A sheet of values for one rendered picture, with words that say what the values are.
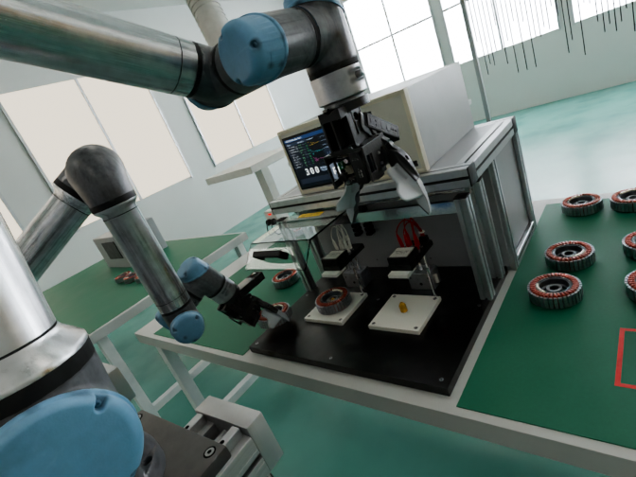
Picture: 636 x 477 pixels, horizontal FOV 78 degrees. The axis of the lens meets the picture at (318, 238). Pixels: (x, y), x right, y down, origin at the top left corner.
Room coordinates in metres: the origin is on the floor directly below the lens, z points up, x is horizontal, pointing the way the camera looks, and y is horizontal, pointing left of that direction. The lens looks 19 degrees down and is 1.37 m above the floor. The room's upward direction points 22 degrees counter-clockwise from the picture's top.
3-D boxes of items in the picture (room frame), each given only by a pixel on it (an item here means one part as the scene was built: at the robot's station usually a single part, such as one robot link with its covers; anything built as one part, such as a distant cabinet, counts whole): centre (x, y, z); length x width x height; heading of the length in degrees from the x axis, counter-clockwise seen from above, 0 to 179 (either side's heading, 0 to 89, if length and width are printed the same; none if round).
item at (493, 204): (1.18, -0.24, 0.92); 0.66 x 0.01 x 0.30; 45
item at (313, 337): (1.02, -0.07, 0.76); 0.64 x 0.47 x 0.02; 45
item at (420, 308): (0.92, -0.14, 0.78); 0.15 x 0.15 x 0.01; 45
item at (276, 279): (1.48, 0.18, 0.77); 0.11 x 0.11 x 0.04
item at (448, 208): (1.08, -0.13, 1.03); 0.62 x 0.01 x 0.03; 45
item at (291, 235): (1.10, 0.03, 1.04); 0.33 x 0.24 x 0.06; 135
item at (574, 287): (0.78, -0.47, 0.77); 0.11 x 0.11 x 0.04
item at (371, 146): (0.60, -0.11, 1.29); 0.09 x 0.08 x 0.12; 137
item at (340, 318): (1.09, 0.03, 0.78); 0.15 x 0.15 x 0.01; 45
